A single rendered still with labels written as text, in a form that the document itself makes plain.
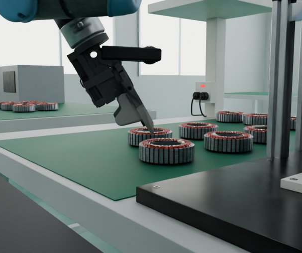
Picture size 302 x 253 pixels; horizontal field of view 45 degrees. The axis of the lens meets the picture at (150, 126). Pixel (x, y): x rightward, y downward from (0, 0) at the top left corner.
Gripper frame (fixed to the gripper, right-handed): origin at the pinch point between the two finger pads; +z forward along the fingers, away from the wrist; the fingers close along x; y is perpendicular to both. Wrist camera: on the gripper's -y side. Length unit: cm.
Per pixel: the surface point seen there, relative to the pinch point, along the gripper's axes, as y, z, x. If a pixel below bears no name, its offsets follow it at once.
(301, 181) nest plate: -11.7, 11.1, 28.6
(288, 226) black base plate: -4.7, 8.6, 39.1
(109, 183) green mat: 10.9, 2.0, 15.2
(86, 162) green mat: 14.6, -0.3, -0.1
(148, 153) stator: 3.1, 3.7, 3.5
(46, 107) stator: 36, -15, -124
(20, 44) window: 69, -104, -411
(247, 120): -34, 24, -52
